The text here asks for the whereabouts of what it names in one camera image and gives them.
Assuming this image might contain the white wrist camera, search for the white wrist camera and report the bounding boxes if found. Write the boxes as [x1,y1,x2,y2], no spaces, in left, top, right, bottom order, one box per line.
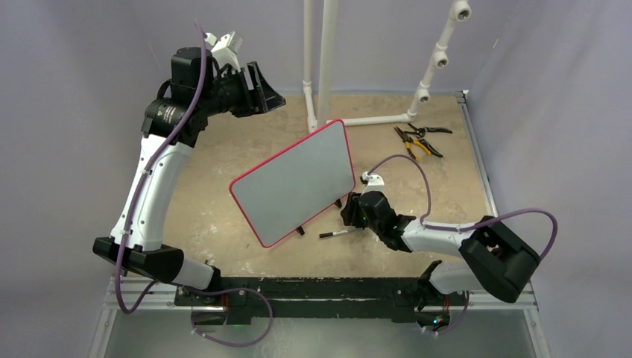
[204,31,243,73]
[360,172,385,195]

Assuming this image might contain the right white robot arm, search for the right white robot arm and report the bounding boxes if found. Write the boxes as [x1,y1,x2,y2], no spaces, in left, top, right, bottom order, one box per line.
[341,191,543,304]

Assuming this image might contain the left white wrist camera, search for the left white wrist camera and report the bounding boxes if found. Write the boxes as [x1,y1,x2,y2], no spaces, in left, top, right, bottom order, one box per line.
[204,31,243,73]

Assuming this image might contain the white PVC pipe frame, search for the white PVC pipe frame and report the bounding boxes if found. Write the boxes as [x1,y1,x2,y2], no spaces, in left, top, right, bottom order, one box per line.
[301,1,472,132]

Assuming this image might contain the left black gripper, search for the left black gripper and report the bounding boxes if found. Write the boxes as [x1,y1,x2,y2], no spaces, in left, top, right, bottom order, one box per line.
[199,60,285,117]

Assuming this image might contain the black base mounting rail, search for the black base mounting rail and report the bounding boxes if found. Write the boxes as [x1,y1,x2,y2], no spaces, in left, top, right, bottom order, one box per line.
[174,277,466,324]

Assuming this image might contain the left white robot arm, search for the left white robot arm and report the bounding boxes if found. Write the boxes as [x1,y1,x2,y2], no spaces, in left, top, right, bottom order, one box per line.
[92,47,285,305]

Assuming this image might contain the yellow-handled pliers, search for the yellow-handled pliers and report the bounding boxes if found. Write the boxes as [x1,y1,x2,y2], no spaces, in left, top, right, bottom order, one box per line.
[394,127,432,161]

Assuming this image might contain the black whiteboard marker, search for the black whiteboard marker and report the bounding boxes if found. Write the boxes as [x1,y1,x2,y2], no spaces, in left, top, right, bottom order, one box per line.
[318,227,363,239]

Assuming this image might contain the black-handled pliers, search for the black-handled pliers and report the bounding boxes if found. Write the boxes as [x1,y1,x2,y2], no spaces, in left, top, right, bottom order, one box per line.
[406,122,454,159]

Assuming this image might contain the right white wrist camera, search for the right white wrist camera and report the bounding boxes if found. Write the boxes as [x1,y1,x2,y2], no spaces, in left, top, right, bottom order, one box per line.
[360,172,385,195]

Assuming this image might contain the red-framed whiteboard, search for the red-framed whiteboard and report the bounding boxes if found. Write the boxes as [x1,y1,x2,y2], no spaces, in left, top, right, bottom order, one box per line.
[229,119,356,248]

